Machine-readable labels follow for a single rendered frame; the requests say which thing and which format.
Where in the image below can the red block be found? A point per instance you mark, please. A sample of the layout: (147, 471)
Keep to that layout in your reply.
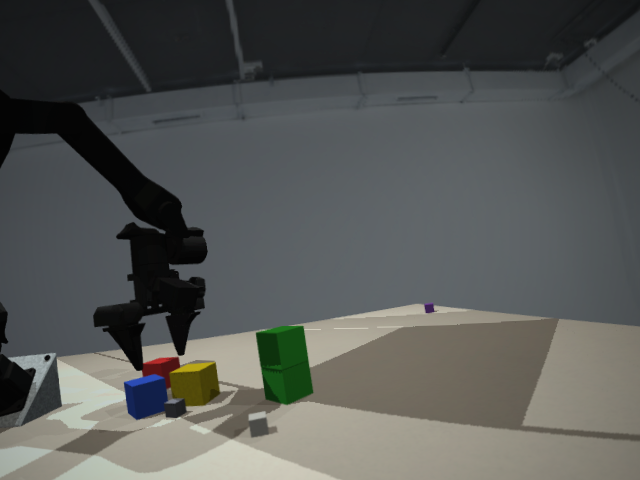
(161, 367)

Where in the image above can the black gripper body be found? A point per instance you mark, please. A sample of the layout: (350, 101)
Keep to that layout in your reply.
(127, 314)

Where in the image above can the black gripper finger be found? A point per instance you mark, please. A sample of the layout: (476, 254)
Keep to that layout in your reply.
(179, 329)
(128, 338)

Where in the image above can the green block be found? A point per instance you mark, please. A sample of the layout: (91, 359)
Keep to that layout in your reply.
(281, 347)
(288, 385)

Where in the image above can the yellow block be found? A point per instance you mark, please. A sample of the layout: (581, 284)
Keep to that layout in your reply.
(196, 383)

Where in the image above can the blue block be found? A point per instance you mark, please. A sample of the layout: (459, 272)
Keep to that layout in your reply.
(145, 396)

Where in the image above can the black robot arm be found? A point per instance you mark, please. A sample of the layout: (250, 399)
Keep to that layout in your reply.
(147, 200)

